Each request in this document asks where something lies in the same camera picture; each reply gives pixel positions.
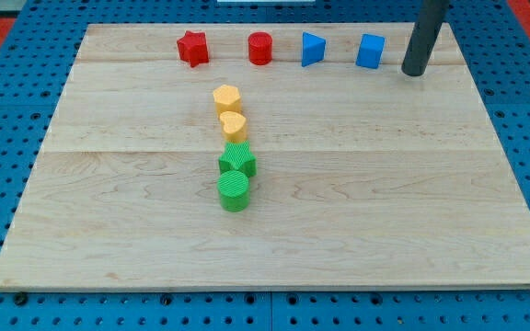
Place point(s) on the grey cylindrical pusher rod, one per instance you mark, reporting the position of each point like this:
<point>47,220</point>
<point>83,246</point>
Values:
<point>424,35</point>

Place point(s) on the blue cube block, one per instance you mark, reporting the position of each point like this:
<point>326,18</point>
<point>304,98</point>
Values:
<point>370,51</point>

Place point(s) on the light wooden board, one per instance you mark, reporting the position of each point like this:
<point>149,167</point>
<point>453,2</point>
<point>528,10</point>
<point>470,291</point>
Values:
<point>367,179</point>

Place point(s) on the green cylinder block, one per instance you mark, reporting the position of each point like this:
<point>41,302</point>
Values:
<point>233,189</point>

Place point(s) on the yellow heart block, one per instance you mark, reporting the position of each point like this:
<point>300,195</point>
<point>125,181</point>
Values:
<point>234,126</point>

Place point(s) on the red star block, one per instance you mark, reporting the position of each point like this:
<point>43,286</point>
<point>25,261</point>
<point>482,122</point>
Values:
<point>193,48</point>

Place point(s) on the yellow pentagon block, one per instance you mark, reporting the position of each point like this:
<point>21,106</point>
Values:
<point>227,98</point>

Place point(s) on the red cylinder block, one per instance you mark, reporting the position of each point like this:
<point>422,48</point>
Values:
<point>260,48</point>

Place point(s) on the green star block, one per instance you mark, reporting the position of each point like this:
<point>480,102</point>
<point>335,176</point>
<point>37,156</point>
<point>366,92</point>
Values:
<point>238,157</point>

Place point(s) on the blue triangle block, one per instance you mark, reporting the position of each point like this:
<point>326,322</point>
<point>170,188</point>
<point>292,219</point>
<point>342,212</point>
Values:
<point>313,49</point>

